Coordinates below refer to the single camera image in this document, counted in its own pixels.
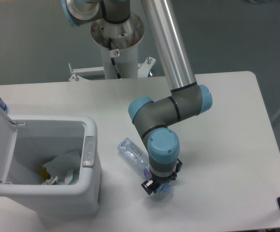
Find white trash can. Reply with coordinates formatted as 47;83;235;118
0;115;102;216

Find yellow trash piece in bin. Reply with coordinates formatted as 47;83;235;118
40;168;50;180

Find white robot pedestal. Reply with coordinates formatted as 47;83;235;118
69;13;156;82

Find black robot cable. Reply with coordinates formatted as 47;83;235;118
108;37;122;79

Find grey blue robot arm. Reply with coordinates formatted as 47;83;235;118
61;0;212;194

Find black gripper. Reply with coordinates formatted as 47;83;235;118
141;159;182;195

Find white paper trash in bin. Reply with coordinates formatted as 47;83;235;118
41;176;65;186

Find clear plastic water bottle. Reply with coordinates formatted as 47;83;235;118
117;137;174;198

